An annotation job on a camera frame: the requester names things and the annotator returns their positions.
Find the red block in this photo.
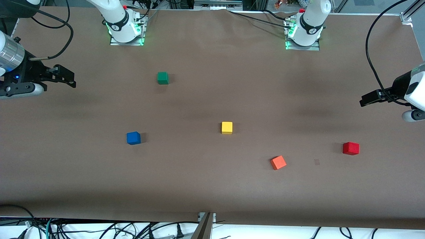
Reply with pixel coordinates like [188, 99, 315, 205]
[343, 142, 360, 156]

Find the orange block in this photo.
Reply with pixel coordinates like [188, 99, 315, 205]
[270, 155, 287, 171]

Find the brown table cover sheet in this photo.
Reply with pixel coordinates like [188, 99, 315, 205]
[0, 6, 425, 230]

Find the grey power strip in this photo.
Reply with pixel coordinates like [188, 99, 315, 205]
[194, 0, 243, 9]

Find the dark metal beam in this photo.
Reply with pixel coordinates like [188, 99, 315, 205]
[190, 213, 215, 239]

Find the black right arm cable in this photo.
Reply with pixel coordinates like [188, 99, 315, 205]
[29, 0, 74, 61]

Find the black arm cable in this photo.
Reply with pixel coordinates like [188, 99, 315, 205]
[365, 0, 412, 107]
[29, 0, 74, 61]

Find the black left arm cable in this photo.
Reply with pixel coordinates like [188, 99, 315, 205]
[365, 0, 412, 107]

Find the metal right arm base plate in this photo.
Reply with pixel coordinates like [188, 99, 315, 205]
[110, 15, 145, 46]

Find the aluminium frame profile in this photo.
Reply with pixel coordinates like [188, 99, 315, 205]
[400, 0, 425, 24]

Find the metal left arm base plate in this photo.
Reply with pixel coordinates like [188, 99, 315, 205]
[285, 19, 320, 51]

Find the black base cable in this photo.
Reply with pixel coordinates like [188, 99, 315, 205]
[227, 10, 293, 29]

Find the small metal bracket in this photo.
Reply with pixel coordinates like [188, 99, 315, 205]
[198, 212, 216, 224]

